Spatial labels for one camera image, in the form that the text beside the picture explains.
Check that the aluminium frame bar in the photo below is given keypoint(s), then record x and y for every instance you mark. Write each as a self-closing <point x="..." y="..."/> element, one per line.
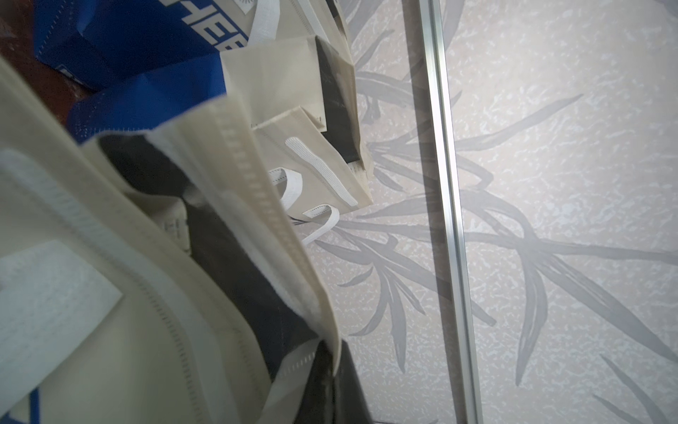
<point x="446" y="158"/>

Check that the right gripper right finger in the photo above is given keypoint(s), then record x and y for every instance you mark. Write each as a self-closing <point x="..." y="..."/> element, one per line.
<point x="350" y="404"/>

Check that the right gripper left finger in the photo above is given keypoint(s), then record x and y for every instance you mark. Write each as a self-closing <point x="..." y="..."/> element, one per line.
<point x="320" y="387"/>

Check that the takeout bag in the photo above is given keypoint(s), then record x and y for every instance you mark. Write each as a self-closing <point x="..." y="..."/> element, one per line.
<point x="298" y="97"/>
<point x="150" y="278"/>
<point x="99" y="43"/>

